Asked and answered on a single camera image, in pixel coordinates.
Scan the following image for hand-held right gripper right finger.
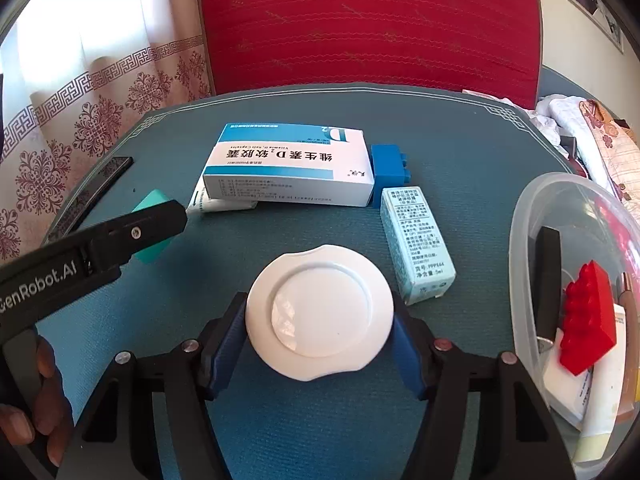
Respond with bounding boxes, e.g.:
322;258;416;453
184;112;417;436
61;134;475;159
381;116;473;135
391;305;576;480

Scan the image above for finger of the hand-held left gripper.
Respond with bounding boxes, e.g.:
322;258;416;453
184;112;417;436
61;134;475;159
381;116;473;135
82;200;188;276

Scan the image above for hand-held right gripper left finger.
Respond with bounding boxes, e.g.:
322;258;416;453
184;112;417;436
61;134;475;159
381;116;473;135
55;292;249;480

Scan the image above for teal soap block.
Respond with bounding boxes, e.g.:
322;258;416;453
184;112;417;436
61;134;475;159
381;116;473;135
132;189;175;264

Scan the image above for white cup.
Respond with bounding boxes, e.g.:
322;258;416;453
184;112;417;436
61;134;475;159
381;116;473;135
245;244;396;382

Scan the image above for white rectangular case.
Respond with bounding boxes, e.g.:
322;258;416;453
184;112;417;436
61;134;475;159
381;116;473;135
542;330;593;423

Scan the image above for black stick with metal end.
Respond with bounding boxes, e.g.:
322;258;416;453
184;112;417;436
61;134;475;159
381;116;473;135
534;226;562;346

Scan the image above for red building block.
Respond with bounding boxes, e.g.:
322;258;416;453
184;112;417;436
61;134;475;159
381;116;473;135
559;260;617;376

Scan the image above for brown slim tube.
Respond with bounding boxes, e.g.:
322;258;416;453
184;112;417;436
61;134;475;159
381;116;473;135
617;272;640;416

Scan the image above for clear plastic container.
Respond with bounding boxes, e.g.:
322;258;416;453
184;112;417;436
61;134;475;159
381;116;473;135
508;172;640;480

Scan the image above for teal desktop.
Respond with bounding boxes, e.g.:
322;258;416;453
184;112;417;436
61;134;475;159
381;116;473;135
35;82;601;480

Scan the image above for person's left hand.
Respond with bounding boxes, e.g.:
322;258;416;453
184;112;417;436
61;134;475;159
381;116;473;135
0;335;76;467

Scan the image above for black smartphone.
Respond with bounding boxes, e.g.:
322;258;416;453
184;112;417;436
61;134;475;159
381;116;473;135
47;156;135;246

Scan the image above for white teal printed tube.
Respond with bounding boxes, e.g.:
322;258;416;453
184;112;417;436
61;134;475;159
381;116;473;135
186;186;259;216

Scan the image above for pale teal small carton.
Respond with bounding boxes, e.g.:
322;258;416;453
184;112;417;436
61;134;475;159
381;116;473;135
380;186;457;307

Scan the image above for patterned beige curtain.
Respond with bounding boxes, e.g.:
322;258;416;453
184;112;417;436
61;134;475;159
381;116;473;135
0;0;216;261

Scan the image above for white and blue medicine box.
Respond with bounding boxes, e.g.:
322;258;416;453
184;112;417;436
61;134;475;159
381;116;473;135
201;123;376;208

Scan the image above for blue building block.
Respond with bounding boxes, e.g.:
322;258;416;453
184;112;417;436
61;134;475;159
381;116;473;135
370;144;413;209

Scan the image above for floral white cloth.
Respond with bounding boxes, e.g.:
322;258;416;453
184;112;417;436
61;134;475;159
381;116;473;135
532;94;640;221

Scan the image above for red chair back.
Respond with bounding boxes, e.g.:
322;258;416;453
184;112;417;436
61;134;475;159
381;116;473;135
195;0;545;110

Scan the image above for framed wall picture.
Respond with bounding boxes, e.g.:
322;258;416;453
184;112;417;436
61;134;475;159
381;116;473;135
559;0;626;55

